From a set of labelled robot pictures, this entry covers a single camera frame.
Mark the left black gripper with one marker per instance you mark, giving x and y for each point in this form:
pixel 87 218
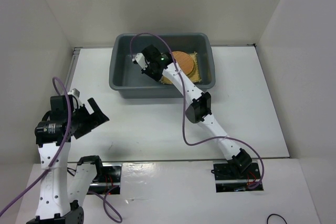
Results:
pixel 100 117

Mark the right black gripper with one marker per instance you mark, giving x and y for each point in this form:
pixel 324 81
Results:
pixel 156 77

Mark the orange round woven tray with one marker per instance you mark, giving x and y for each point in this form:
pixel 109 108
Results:
pixel 185 61

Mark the square bamboo mat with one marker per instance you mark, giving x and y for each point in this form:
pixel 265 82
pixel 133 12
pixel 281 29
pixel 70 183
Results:
pixel 195 77

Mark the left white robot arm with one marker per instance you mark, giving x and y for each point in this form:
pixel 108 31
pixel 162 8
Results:
pixel 59 201

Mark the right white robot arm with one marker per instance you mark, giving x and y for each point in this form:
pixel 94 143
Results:
pixel 197 105

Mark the grey plastic bin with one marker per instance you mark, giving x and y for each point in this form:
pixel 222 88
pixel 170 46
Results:
pixel 126 77

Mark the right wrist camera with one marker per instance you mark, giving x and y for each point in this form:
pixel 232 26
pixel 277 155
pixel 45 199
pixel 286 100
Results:
pixel 139 59

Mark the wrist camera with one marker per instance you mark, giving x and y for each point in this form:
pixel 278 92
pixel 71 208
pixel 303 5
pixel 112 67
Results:
pixel 139 59
pixel 74 92

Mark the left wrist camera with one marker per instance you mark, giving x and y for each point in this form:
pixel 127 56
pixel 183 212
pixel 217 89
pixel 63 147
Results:
pixel 74 92

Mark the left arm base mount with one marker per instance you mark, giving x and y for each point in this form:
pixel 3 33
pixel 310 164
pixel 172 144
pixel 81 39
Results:
pixel 110 177

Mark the aluminium frame rail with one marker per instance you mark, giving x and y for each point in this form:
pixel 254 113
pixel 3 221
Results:
pixel 72 66

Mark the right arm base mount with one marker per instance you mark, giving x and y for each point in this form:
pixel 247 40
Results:
pixel 227 182

